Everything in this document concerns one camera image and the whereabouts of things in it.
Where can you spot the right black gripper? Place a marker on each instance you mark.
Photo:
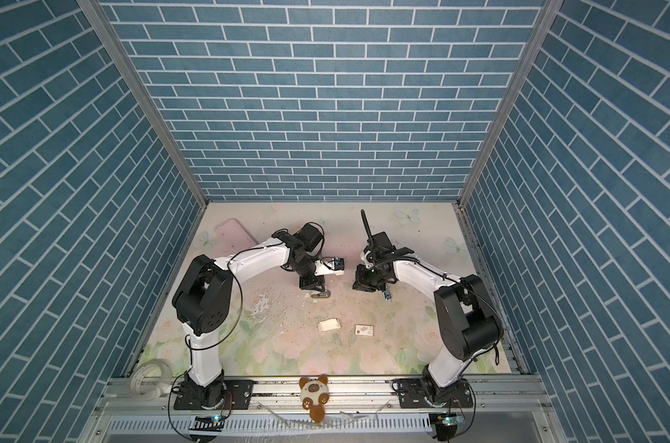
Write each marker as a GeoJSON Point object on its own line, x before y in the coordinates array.
{"type": "Point", "coordinates": [362, 282]}

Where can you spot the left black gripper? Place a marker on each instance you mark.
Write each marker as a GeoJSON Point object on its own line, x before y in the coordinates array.
{"type": "Point", "coordinates": [313, 282]}

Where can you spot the staple box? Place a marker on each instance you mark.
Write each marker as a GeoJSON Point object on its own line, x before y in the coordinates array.
{"type": "Point", "coordinates": [364, 330]}

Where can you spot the staple box tray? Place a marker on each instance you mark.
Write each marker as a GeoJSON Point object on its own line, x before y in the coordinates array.
{"type": "Point", "coordinates": [328, 325]}

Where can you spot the beige mini stapler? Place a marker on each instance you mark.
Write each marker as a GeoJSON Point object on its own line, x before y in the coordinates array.
{"type": "Point", "coordinates": [321, 295]}

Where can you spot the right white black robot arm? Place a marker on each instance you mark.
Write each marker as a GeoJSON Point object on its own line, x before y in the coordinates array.
{"type": "Point", "coordinates": [468, 324]}

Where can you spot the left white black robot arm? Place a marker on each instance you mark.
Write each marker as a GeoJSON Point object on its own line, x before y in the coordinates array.
{"type": "Point", "coordinates": [203, 298]}

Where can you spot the pink rectangular case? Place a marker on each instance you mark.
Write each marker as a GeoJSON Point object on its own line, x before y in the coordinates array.
{"type": "Point", "coordinates": [232, 237]}

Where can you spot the panda plush toy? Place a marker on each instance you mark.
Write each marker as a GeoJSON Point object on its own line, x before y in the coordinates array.
{"type": "Point", "coordinates": [314, 395]}

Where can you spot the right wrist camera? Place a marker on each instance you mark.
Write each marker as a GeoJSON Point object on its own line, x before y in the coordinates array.
{"type": "Point", "coordinates": [366, 258]}

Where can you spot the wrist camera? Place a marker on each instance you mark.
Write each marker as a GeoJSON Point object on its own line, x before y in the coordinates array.
{"type": "Point", "coordinates": [330, 266]}
{"type": "Point", "coordinates": [366, 258]}

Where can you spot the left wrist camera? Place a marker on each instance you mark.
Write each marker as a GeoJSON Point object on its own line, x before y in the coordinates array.
{"type": "Point", "coordinates": [330, 266]}

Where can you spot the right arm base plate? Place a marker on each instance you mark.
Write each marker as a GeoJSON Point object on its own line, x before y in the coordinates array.
{"type": "Point", "coordinates": [420, 393]}

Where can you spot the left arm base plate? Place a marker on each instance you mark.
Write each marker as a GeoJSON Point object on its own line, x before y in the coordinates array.
{"type": "Point", "coordinates": [222, 394]}

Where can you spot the aluminium front rail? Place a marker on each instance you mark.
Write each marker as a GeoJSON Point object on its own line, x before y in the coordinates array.
{"type": "Point", "coordinates": [368, 394]}

